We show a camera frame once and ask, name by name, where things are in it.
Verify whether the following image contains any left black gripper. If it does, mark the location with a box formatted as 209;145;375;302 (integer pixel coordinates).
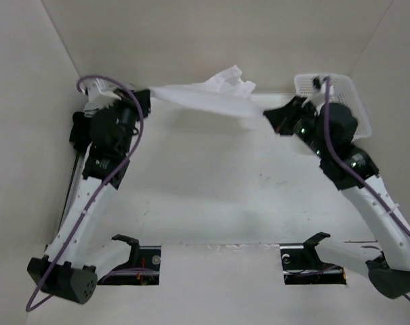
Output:
104;87;152;154

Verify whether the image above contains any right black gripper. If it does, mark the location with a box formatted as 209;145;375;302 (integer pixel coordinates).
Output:
264;94;331;158

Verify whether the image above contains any white tank top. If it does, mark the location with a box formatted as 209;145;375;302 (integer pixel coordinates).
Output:
149;63;265;120

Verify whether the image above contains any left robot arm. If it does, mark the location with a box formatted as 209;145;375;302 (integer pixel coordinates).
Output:
27;89;151;304

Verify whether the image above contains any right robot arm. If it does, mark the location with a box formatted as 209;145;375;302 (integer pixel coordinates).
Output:
263;96;410;299

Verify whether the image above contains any folded grey tank top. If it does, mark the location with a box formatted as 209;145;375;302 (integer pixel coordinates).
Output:
83;102;100;118

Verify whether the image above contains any folded black tank top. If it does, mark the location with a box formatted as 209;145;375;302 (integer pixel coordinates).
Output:
69;112;91;153

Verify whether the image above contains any white plastic basket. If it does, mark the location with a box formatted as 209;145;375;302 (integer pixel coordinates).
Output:
293;73;372;139

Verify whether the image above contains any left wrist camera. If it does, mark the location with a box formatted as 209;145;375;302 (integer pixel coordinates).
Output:
82;78;123;111

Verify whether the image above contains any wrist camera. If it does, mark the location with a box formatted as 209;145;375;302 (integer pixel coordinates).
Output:
311;75;334;104
82;78;123;111

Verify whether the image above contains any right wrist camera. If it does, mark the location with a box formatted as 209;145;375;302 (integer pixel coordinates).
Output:
311;75;334;104

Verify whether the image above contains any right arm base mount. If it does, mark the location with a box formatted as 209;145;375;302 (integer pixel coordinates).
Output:
279;232;347;285

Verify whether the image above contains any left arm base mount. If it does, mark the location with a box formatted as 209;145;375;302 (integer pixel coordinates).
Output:
98;234;162;286

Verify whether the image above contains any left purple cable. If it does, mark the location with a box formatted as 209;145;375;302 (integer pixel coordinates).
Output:
25;74;151;311

